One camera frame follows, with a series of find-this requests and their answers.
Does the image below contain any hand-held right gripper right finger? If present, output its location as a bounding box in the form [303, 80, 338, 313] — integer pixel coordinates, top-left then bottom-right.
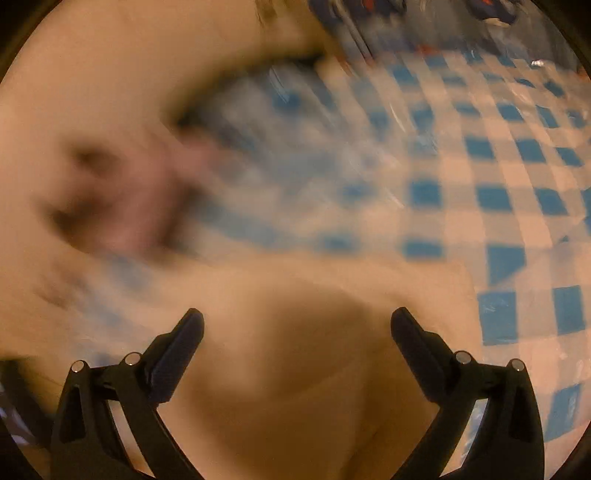
[390, 307, 548, 480]

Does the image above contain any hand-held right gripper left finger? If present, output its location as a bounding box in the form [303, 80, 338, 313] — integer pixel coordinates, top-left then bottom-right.
[50, 308, 205, 480]

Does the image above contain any white quilted jacket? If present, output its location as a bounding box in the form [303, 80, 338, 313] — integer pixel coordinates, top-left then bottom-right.
[0, 0, 481, 480]

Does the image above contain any purple and brown blanket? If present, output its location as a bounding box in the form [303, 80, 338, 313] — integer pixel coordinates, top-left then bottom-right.
[46, 134, 232, 259]

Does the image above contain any blue checkered plastic sheet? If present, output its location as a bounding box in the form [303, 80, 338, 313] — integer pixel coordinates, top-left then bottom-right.
[83, 46, 591, 462]

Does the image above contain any whale print curtain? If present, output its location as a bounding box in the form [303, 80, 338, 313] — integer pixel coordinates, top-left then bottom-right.
[307, 0, 541, 65]

